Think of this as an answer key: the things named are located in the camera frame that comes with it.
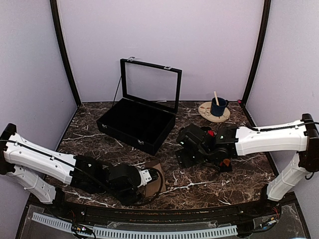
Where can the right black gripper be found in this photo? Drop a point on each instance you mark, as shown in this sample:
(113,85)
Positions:
(184,160)

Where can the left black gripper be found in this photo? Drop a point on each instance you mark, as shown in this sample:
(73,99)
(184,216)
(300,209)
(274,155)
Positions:
(130,200)

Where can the brown ribbed sock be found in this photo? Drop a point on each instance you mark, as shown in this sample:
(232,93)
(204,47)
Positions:
(153,187)

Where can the argyle patterned sock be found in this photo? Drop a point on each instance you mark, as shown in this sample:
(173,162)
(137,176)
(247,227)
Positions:
(221,166)

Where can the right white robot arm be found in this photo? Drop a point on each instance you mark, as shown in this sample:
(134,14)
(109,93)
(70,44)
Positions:
(300,136)

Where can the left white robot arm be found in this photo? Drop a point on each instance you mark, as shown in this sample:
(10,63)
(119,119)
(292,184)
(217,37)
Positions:
(22,159)

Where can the beige patterned saucer plate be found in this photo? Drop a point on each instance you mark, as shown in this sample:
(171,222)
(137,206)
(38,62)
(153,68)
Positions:
(205,110)

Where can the dark blue mug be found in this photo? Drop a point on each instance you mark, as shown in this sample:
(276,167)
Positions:
(218,111)

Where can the black display box with lid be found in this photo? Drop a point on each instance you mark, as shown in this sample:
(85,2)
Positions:
(146,113)

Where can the wooden stick in mug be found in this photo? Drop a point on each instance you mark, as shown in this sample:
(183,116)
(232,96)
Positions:
(216,98)

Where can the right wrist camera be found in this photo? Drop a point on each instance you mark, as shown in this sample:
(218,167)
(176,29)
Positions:
(190,137)

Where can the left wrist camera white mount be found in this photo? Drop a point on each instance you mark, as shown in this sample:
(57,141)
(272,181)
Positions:
(145,177)

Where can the black front rail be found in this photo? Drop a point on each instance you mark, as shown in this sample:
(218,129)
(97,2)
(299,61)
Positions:
(239,213)

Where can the white slotted cable duct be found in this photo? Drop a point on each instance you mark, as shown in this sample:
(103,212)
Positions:
(131,231)

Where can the right black corner post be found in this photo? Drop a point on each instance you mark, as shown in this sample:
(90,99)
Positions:
(258,51)

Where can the black corner post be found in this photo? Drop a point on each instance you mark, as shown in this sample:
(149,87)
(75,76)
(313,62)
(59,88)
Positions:
(63,51)
(258,51)

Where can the left black corner post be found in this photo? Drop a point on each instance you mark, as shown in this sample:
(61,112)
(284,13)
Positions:
(63,51)

